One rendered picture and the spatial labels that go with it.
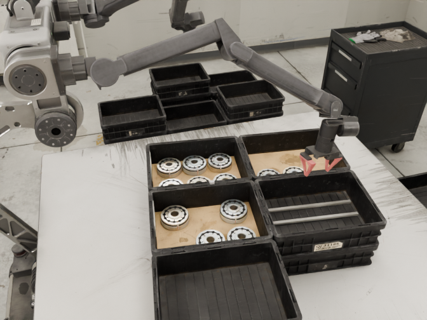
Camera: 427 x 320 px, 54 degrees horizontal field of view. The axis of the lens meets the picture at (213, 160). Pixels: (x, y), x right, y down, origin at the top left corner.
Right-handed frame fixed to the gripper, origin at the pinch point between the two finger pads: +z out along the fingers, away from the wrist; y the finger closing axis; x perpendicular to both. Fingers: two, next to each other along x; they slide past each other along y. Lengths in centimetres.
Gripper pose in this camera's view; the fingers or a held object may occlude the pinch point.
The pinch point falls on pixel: (316, 171)
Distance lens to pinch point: 153.5
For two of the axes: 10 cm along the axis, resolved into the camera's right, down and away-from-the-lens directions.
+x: -4.6, -5.1, 7.3
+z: -1.1, 8.5, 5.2
